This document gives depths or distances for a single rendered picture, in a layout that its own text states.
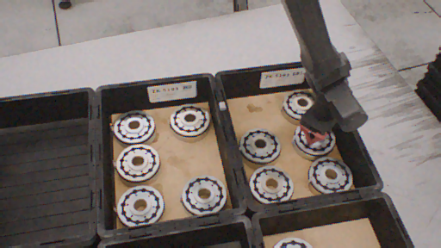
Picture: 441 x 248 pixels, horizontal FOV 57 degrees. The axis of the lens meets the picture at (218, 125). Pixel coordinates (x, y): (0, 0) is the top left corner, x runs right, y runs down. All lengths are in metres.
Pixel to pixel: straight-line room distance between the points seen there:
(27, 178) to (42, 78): 0.47
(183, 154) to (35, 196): 0.35
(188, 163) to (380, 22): 2.12
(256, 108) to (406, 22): 1.99
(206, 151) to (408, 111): 0.69
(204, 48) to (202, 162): 0.56
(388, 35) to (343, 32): 1.24
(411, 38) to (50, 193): 2.37
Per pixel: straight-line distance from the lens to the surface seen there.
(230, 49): 1.45
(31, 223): 1.01
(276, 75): 1.10
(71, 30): 2.73
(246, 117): 1.09
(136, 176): 0.96
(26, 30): 2.82
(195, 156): 1.01
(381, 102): 1.40
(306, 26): 0.65
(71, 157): 1.06
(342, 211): 0.92
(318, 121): 0.94
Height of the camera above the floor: 1.69
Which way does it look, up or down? 54 degrees down
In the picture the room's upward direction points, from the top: 2 degrees clockwise
